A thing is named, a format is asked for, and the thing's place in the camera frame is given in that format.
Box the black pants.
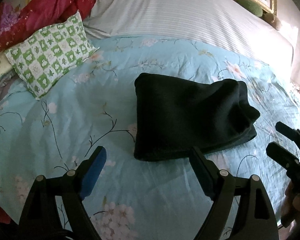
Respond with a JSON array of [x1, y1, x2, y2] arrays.
[[134, 73, 260, 161]]

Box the person right hand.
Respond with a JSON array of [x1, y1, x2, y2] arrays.
[[281, 181, 300, 216]]

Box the brown plush toy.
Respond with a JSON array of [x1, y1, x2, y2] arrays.
[[263, 12, 281, 30]]

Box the light blue floral quilt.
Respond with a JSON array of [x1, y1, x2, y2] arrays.
[[0, 36, 300, 239]]

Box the green plush toy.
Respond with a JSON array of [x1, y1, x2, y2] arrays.
[[235, 0, 263, 17]]

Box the green white checkered pillow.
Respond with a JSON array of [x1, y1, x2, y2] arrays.
[[5, 12, 98, 100]]

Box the white striped bed sheet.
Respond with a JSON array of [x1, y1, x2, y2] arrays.
[[84, 0, 293, 65]]

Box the red floral blanket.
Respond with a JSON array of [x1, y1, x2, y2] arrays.
[[0, 0, 96, 52]]

